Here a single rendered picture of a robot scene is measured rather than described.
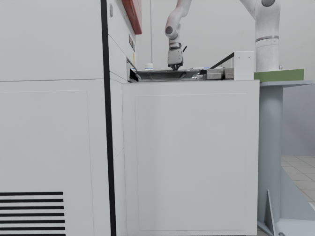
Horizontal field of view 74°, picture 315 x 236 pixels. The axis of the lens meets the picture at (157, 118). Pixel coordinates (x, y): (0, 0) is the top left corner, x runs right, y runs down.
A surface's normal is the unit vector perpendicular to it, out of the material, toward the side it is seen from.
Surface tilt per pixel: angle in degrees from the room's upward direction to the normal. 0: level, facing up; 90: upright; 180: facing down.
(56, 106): 90
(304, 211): 90
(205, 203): 90
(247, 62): 90
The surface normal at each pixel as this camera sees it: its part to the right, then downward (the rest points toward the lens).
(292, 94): -0.18, 0.08
